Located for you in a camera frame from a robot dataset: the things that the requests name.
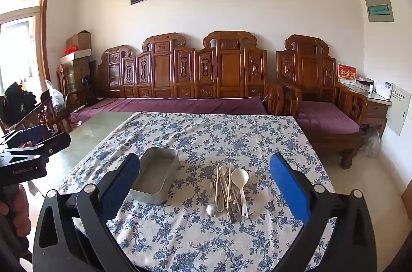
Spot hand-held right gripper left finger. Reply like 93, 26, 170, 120
32, 152, 141, 272

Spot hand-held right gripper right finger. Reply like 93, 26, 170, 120
269, 152, 377, 272

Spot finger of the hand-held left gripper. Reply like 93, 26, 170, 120
6, 132, 72, 160
0, 125, 54, 149

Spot rectangular metal tray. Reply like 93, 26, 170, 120
130, 148, 179, 205

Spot large white plastic spoon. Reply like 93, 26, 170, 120
230, 168, 250, 220

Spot metal spoon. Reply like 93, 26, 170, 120
206, 175, 217, 216

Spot person's left hand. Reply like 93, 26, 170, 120
0, 190, 31, 260

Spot carved wooden chair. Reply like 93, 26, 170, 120
0, 90, 73, 135

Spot black cloth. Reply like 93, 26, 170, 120
0, 82, 38, 125

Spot clear plastic bag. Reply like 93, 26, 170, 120
45, 80, 67, 112

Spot small white plastic spoon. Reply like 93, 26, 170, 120
219, 165, 229, 212

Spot purple armchair cushion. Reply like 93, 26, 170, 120
298, 100, 361, 134

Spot wooden cabinet with white top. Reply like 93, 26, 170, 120
59, 49, 97, 99

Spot blue floral tablecloth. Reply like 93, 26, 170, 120
56, 112, 338, 272

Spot fluffy grey duster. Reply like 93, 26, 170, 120
358, 125, 382, 158

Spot long purple sofa cushion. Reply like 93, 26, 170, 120
72, 96, 270, 128

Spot cardboard box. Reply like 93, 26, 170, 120
66, 30, 92, 50

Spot carved wooden armchair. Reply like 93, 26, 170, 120
276, 35, 368, 169

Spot wooden side table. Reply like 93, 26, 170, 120
338, 82, 392, 138

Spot tissue box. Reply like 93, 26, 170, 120
355, 77, 374, 92

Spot red box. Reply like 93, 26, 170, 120
337, 63, 357, 84

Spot white electrical panel door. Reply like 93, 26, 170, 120
386, 83, 412, 137

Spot long carved wooden sofa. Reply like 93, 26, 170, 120
97, 31, 284, 117

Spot white box device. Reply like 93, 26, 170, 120
375, 81, 393, 98

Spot wooden door frame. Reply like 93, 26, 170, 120
0, 0, 52, 93

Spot grey wall panel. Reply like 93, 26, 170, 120
365, 0, 395, 23

